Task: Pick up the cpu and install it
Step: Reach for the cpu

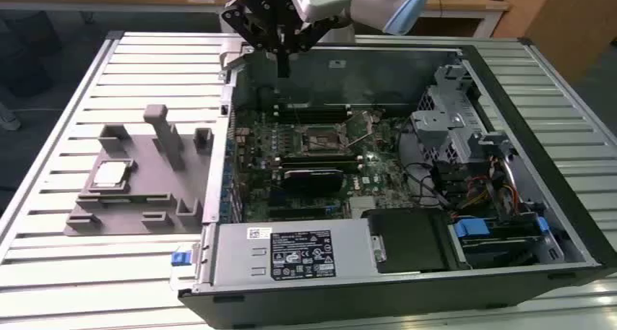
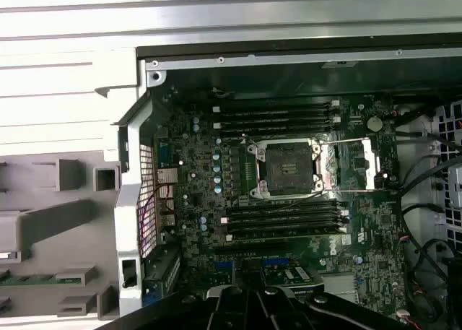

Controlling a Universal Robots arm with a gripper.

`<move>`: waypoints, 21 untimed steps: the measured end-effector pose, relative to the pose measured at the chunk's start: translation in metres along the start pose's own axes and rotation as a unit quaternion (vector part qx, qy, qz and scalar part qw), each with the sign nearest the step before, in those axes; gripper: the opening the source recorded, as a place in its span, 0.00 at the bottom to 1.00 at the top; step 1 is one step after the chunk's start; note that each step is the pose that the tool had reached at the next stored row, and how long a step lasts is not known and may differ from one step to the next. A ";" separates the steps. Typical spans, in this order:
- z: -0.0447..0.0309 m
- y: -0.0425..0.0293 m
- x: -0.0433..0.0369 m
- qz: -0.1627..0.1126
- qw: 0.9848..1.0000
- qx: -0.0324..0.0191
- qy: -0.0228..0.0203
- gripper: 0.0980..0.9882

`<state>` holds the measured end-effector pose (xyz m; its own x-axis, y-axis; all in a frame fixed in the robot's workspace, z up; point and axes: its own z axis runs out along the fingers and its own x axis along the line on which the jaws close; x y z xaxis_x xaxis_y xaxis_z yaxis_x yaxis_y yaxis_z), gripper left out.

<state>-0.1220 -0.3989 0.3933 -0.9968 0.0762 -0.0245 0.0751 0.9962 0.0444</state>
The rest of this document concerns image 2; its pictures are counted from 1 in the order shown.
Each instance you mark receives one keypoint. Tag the black graphics card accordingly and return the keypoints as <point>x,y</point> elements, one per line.
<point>292,276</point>

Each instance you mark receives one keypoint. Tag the small blue-top capacitor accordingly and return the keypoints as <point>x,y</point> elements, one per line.
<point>218,190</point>
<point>216,156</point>
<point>218,141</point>
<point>196,128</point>
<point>217,180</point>
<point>216,168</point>
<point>196,120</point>

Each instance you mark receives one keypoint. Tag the CPU socket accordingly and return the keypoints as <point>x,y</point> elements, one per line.
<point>288,167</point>

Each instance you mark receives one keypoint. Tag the green RAM stick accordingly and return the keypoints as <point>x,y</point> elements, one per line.
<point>29,280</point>

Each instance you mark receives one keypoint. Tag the silver chipset heat sink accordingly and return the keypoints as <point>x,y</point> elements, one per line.
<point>337,288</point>

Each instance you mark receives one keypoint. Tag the black expansion slot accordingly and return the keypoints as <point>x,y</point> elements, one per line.
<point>249,250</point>

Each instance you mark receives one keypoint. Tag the RAM slot black latches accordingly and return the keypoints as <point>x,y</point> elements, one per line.
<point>285,208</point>
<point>285,224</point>
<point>274,130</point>
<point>274,114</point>

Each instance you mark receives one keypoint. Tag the silver port block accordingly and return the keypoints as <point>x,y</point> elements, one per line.
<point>167,194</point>
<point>167,176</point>

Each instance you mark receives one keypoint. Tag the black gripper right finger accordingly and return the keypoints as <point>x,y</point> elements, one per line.
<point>278,308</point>

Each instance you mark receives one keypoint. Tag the green motherboard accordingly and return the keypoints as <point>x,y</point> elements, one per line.
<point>379,236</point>

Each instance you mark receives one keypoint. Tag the round coin battery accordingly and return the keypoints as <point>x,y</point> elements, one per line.
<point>374,123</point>

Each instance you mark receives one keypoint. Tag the teal port connector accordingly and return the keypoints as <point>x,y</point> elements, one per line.
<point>166,156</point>

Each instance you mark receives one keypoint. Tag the grey parts rack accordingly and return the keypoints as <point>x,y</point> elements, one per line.
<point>54,218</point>

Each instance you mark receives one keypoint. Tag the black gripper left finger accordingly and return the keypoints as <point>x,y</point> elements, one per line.
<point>231,308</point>

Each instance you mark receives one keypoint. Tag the perforated metal drive cage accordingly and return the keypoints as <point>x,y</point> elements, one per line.
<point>456,185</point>

